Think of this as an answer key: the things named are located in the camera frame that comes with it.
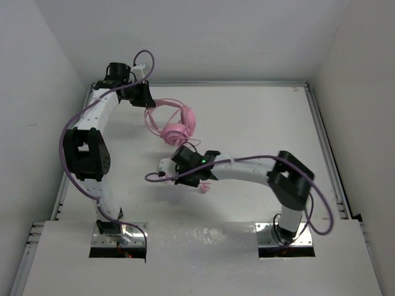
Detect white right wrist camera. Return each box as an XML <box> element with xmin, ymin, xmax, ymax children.
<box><xmin>158</xmin><ymin>158</ymin><xmax>176</xmax><ymax>178</ymax></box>

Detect metal base plate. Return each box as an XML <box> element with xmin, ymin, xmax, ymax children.
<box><xmin>255</xmin><ymin>222</ymin><xmax>313</xmax><ymax>249</ymax></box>
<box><xmin>91</xmin><ymin>224</ymin><xmax>146</xmax><ymax>249</ymax></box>

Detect aluminium table frame rail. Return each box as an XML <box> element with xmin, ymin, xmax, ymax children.
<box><xmin>23</xmin><ymin>83</ymin><xmax>380</xmax><ymax>295</ymax></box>

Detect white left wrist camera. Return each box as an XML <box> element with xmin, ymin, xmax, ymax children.
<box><xmin>130</xmin><ymin>64</ymin><xmax>149</xmax><ymax>81</ymax></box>

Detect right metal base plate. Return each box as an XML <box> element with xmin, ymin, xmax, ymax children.
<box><xmin>255</xmin><ymin>222</ymin><xmax>313</xmax><ymax>249</ymax></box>

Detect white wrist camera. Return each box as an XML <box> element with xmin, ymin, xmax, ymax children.
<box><xmin>130</xmin><ymin>64</ymin><xmax>149</xmax><ymax>81</ymax></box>
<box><xmin>158</xmin><ymin>158</ymin><xmax>176</xmax><ymax>178</ymax></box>

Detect pink headphones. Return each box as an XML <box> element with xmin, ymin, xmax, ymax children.
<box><xmin>144</xmin><ymin>98</ymin><xmax>196</xmax><ymax>146</ymax></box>

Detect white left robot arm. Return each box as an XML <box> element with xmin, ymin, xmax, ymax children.
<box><xmin>59</xmin><ymin>62</ymin><xmax>155</xmax><ymax>236</ymax></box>

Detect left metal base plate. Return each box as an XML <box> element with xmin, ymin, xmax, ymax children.
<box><xmin>91</xmin><ymin>224</ymin><xmax>146</xmax><ymax>249</ymax></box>

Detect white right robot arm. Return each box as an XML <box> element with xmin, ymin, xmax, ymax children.
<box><xmin>171</xmin><ymin>146</ymin><xmax>315</xmax><ymax>244</ymax></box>

